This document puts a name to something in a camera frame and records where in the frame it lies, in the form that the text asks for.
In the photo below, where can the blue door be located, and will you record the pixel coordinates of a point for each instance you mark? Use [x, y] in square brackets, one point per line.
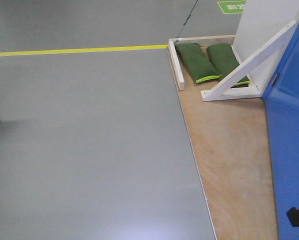
[282, 113]

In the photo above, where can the green sandbag left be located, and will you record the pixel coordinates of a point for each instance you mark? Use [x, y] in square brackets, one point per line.
[197, 63]

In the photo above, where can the green sandbag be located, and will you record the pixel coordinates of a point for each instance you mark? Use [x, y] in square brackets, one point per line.
[197, 63]
[222, 58]

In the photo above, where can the white brace left side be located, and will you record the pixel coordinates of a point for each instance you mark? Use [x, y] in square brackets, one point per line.
[224, 91]

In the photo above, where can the plywood base platform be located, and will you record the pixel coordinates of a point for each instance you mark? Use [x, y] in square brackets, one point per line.
[230, 142]

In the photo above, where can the green sandbag right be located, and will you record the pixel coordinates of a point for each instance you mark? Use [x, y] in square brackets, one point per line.
[222, 58]

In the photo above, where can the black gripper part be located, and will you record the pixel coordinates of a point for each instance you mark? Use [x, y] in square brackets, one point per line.
[293, 216]

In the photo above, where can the white rail left side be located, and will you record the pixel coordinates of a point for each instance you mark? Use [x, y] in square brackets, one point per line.
[175, 65]

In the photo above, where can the white wall panel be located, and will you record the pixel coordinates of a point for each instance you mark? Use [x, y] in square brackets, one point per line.
[260, 21]

